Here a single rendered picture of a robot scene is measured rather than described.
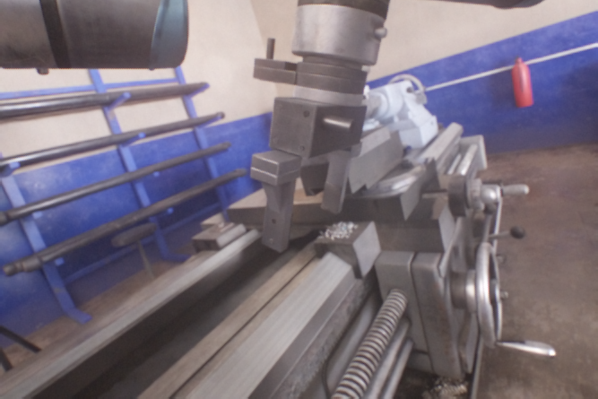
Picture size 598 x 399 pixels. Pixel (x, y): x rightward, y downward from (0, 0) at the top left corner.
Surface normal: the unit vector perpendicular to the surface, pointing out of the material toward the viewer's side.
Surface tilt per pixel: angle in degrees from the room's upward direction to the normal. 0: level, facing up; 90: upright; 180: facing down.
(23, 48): 145
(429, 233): 90
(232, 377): 36
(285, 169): 114
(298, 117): 83
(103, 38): 132
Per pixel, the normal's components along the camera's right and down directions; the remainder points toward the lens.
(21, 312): 0.79, -0.11
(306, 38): -0.71, 0.13
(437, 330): -0.55, 0.32
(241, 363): 0.24, -0.83
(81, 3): 0.56, 0.12
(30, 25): 0.55, 0.51
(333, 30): -0.13, 0.30
